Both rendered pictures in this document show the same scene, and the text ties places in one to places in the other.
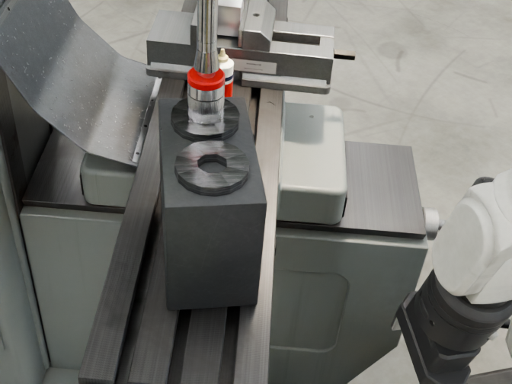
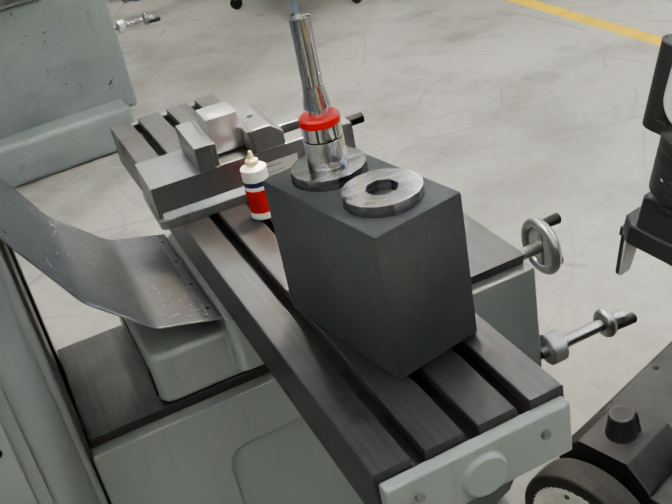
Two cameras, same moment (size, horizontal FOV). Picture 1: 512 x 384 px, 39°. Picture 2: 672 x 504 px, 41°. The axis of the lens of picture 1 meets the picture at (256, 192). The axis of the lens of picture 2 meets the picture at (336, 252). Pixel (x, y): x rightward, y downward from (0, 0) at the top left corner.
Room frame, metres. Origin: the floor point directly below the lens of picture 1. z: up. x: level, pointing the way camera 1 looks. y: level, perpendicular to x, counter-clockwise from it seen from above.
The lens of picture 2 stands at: (-0.13, 0.40, 1.56)
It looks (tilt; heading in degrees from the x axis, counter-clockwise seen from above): 30 degrees down; 341
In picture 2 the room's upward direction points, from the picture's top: 12 degrees counter-clockwise
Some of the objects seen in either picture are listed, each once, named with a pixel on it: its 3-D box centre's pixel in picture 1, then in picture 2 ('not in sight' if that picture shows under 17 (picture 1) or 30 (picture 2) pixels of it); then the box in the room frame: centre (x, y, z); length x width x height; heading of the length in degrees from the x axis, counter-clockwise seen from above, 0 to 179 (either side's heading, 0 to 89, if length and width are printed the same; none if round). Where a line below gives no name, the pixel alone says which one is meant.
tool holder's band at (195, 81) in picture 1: (206, 76); (319, 118); (0.76, 0.07, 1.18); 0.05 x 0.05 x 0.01
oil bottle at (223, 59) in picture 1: (222, 75); (256, 183); (1.08, 0.08, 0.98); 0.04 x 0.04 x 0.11
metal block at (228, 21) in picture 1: (228, 13); (220, 127); (1.22, 0.08, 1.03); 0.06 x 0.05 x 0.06; 178
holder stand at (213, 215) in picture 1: (207, 196); (368, 250); (0.72, 0.06, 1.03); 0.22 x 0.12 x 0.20; 11
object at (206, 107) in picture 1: (206, 97); (324, 143); (0.76, 0.07, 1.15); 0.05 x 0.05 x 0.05
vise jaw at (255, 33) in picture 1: (257, 24); (254, 126); (1.21, 0.02, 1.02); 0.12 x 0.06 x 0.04; 178
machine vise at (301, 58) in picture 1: (242, 39); (244, 150); (1.21, 0.05, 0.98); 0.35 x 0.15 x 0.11; 88
